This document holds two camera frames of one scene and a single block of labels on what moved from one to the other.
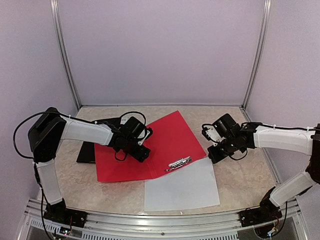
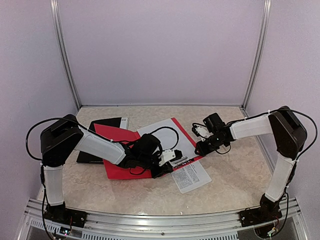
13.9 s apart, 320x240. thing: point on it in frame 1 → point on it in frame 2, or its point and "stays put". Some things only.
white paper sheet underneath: (192, 185) → (167, 138)
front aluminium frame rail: (103, 226) stays put
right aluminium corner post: (265, 22) stays put
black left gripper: (142, 154) → (155, 174)
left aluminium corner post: (54, 4) stays put
